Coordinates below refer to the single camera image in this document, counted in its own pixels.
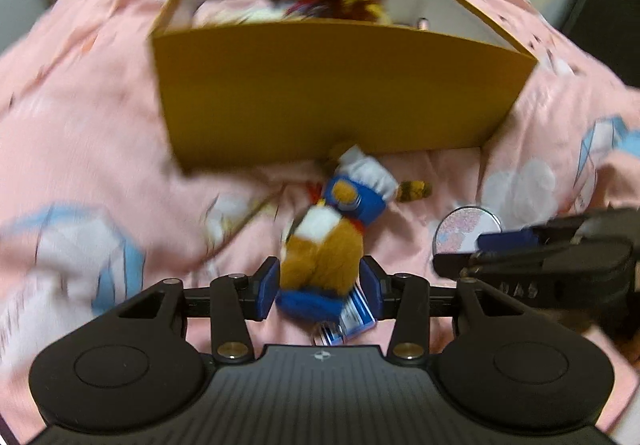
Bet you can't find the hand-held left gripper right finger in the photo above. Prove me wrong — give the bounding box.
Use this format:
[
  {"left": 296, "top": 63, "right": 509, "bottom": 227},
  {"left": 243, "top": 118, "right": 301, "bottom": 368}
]
[{"left": 361, "top": 255, "right": 531, "bottom": 365}]

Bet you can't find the white crochet bunny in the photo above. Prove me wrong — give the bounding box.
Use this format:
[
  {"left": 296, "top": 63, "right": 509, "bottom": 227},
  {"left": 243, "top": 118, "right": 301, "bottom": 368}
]
[{"left": 235, "top": 5, "right": 288, "bottom": 24}]

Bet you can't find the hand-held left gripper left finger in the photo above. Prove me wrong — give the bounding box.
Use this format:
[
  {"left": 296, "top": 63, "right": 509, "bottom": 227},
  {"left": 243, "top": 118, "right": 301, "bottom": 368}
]
[{"left": 115, "top": 258, "right": 281, "bottom": 365}]

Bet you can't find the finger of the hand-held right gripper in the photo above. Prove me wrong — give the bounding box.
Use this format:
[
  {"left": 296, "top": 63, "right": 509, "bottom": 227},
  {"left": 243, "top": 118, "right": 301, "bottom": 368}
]
[
  {"left": 477, "top": 208, "right": 640, "bottom": 251},
  {"left": 433, "top": 237, "right": 634, "bottom": 310}
]

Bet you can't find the black chair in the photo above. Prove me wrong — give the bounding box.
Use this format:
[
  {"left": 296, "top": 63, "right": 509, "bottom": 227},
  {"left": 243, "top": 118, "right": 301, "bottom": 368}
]
[{"left": 562, "top": 0, "right": 640, "bottom": 91}]

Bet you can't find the brown white blue plush toy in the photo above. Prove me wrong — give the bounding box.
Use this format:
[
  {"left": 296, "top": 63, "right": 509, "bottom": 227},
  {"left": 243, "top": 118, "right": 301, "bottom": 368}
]
[{"left": 275, "top": 142, "right": 433, "bottom": 346}]

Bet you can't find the orange cardboard box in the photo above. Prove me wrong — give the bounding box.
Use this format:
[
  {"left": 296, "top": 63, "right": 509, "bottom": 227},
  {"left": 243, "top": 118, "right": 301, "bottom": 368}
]
[{"left": 150, "top": 0, "right": 540, "bottom": 176}]

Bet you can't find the pink printed blanket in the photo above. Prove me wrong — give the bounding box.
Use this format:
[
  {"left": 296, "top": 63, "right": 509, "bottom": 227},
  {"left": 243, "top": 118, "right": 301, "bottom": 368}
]
[{"left": 0, "top": 0, "right": 640, "bottom": 436}]

